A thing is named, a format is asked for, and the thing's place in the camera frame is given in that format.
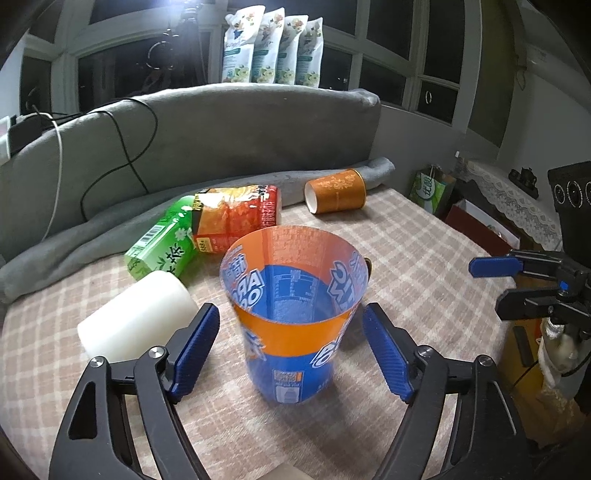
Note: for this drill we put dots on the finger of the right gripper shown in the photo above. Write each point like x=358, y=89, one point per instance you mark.
x=526, y=303
x=529, y=263

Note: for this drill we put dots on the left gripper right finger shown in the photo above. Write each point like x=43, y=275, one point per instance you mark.
x=487, y=439

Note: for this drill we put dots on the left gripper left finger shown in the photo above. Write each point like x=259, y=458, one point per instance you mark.
x=94, y=440

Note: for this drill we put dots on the blue orange plastic cup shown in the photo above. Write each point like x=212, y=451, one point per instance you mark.
x=294, y=289

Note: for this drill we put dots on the orange paper cup far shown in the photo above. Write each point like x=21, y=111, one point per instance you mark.
x=343, y=191

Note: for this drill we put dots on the red cardboard box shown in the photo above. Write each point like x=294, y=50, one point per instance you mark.
x=480, y=227

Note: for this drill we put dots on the lace table cover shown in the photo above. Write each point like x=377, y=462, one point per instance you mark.
x=530, y=215

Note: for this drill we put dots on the green paper bag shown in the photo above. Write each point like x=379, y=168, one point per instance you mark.
x=432, y=188

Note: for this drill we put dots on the white paper roll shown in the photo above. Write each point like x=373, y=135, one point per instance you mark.
x=144, y=315

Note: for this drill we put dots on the green tea carton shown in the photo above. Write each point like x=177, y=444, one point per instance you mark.
x=167, y=246

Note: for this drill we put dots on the grey blanket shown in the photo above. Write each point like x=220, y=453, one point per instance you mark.
x=92, y=187

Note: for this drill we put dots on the white refill pouch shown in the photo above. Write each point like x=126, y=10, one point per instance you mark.
x=239, y=40
x=309, y=54
x=286, y=63
x=266, y=48

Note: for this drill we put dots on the black power adapter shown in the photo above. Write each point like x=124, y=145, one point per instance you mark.
x=23, y=132

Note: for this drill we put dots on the black tripod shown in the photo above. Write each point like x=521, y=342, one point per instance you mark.
x=178, y=57

